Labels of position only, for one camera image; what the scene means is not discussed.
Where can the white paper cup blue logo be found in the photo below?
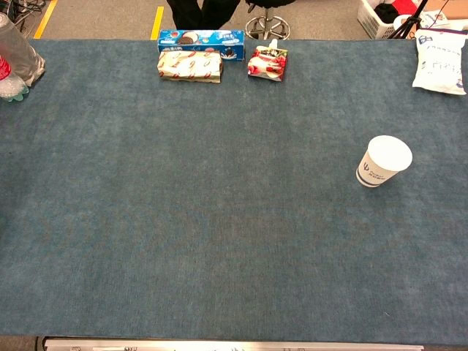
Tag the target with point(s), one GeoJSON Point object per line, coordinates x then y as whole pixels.
{"type": "Point", "coordinates": [378, 172]}

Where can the blue felt table mat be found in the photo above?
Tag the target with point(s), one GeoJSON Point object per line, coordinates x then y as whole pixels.
{"type": "Point", "coordinates": [219, 190]}

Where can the red fruit jelly pouch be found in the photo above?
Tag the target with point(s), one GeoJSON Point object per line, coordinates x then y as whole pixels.
{"type": "Point", "coordinates": [267, 63]}

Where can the cream red-print wrapped snack pack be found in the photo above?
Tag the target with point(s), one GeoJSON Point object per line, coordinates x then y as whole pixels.
{"type": "Point", "coordinates": [190, 66]}

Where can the blue Oreo cookie box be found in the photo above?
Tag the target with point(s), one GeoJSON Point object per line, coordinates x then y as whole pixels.
{"type": "Point", "coordinates": [204, 38]}

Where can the chrome stool base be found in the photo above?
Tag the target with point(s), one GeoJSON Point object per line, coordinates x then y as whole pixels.
{"type": "Point", "coordinates": [268, 25]}

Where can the person's black trousers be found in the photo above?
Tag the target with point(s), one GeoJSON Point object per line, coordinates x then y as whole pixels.
{"type": "Point", "coordinates": [204, 14]}

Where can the yellow floor tape strip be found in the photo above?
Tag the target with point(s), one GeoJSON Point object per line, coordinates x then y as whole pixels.
{"type": "Point", "coordinates": [45, 20]}
{"type": "Point", "coordinates": [157, 22]}

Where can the white plastic basket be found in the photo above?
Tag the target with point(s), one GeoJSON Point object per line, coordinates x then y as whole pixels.
{"type": "Point", "coordinates": [369, 18]}

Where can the black tripod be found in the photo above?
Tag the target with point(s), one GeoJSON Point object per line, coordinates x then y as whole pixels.
{"type": "Point", "coordinates": [406, 23]}

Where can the white paper scrap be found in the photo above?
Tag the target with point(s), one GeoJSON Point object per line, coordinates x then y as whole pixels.
{"type": "Point", "coordinates": [438, 69]}

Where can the red label soda bottle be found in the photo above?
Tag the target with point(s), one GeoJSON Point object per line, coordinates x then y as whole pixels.
{"type": "Point", "coordinates": [11, 89]}

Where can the clear plastic bottle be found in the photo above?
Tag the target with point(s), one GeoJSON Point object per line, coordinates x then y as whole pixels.
{"type": "Point", "coordinates": [16, 47]}

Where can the aluminium table edge rail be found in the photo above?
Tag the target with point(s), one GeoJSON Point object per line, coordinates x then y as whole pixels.
{"type": "Point", "coordinates": [234, 345]}

